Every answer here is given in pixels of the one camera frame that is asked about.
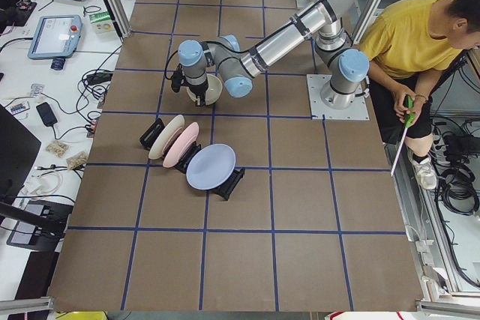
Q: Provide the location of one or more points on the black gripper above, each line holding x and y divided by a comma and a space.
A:
197, 91

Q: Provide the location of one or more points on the cream ceramic bowl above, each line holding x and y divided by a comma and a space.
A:
215, 88

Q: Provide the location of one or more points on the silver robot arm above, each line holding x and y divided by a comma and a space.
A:
319, 20

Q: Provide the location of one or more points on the pink plate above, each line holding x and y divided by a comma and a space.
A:
181, 145

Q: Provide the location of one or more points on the cream plate in rack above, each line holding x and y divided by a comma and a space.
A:
166, 137

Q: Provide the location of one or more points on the black dish rack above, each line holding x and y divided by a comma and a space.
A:
224, 190

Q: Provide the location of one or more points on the lavender plate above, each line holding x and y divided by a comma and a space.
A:
211, 166

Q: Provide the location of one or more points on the green white carton box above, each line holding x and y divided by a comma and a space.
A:
101, 22

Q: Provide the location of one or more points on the black phone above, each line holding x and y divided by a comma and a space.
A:
46, 114

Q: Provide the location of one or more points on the near blue teach pendant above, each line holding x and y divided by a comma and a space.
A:
56, 37

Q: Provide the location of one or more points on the black monitor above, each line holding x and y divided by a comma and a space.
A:
19, 150

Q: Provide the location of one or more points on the person in yellow shirt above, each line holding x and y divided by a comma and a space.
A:
409, 46

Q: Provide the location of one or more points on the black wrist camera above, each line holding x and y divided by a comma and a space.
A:
178, 79

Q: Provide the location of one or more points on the green handled tool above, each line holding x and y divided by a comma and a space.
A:
408, 120

